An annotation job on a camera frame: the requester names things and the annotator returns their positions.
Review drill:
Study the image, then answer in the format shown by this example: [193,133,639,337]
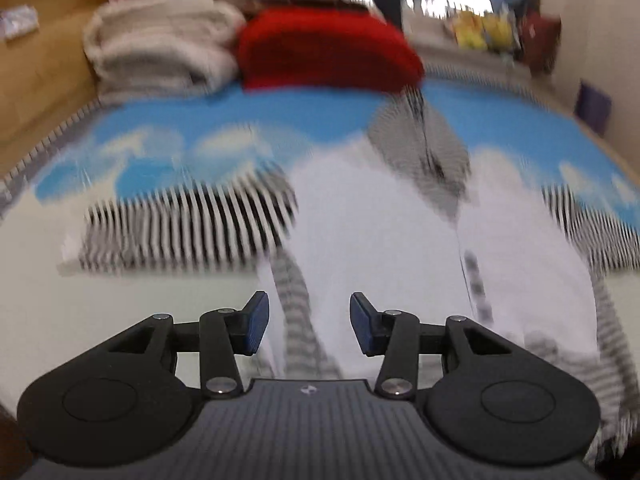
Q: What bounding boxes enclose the black white striped garment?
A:
[63,91,639,456]

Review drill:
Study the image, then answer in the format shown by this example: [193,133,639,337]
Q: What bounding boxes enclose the blue white patterned bedsheet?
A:
[1,72,639,410]

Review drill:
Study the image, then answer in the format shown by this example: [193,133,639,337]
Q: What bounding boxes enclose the beige folded blanket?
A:
[84,0,246,105]

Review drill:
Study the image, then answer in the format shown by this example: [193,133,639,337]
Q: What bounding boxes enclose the red knitted blanket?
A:
[236,8,425,93]

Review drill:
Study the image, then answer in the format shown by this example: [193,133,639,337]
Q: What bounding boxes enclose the purple storage box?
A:
[574,80,612,136]

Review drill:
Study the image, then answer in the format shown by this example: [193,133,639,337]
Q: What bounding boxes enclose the wooden headboard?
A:
[1,0,106,174]

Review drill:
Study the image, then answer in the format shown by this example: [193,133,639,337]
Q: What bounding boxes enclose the yellow plush toys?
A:
[444,6,520,53]

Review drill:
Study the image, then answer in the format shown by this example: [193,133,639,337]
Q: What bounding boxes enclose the dark red box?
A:
[518,11,562,74]

